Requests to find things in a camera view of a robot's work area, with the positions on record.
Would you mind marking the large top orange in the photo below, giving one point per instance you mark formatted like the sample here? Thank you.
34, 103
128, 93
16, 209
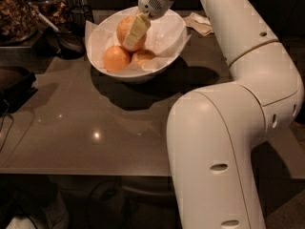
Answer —
121, 33

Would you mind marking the crumpled beige napkin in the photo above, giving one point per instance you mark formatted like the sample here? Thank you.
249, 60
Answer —
199, 23

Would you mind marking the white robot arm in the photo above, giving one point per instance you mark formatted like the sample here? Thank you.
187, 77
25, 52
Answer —
211, 131

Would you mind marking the large glass snack jar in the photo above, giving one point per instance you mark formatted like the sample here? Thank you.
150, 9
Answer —
17, 22

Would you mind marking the small right orange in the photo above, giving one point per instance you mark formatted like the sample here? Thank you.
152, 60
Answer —
142, 56

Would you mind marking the black device at left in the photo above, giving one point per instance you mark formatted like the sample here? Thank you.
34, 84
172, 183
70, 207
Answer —
15, 88

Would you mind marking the white shoe under table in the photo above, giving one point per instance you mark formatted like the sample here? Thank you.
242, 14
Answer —
56, 215

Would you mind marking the left orange in bowl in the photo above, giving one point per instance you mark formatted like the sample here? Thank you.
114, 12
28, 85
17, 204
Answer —
116, 59

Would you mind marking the dark round dish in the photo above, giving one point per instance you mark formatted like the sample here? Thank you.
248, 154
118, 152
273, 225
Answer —
70, 43

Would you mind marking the black wire cup holder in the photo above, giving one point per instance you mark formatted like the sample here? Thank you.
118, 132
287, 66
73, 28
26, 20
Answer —
80, 15

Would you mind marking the white ceramic bowl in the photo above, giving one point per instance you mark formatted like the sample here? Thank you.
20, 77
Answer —
133, 75

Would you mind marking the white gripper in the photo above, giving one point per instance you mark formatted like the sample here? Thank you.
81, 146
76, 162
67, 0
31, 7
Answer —
149, 2

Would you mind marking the white paper bowl liner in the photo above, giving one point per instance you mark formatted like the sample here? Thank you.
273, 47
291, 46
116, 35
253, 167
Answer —
168, 35

